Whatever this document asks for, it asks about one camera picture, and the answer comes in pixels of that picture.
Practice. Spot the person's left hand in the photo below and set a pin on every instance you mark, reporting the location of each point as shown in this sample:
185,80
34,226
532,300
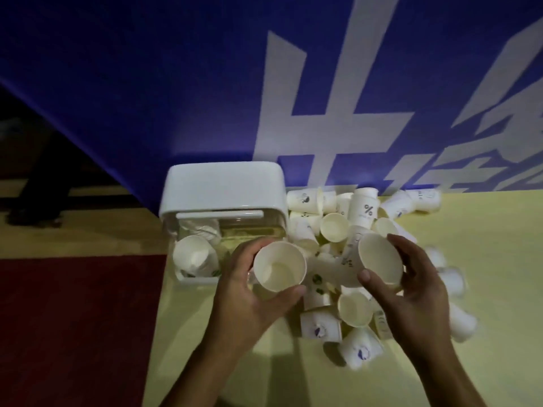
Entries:
237,305

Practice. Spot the person's right hand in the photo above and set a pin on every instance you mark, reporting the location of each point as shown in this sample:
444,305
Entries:
420,305

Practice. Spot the person's right thumb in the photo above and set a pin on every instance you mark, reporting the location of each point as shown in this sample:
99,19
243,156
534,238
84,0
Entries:
375,281

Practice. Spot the person's left thumb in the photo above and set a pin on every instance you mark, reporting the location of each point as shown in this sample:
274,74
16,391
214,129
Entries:
288,295

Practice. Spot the white disposable paper cup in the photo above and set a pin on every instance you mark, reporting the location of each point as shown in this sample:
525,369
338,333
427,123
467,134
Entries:
193,256
278,267
379,258
201,229

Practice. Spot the person's left forearm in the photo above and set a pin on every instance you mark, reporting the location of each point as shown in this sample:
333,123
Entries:
208,372

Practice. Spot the person's right forearm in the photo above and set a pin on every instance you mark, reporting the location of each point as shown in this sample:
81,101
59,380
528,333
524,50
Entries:
445,372

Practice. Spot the pile of white paper cups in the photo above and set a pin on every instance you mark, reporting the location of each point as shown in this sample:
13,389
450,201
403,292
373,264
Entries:
368,208

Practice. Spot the clear plastic storage bin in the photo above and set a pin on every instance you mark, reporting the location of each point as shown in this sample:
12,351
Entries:
231,233

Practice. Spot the crumpled white disposable paper cup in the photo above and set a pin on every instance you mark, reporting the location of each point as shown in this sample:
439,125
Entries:
201,229

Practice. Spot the white bin lid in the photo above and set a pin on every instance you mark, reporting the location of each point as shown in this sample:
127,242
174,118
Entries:
220,188

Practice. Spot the blue banner with white characters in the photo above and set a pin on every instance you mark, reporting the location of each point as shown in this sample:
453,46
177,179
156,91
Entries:
127,80

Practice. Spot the dark furniture leg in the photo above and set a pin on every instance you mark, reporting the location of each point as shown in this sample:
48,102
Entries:
46,173

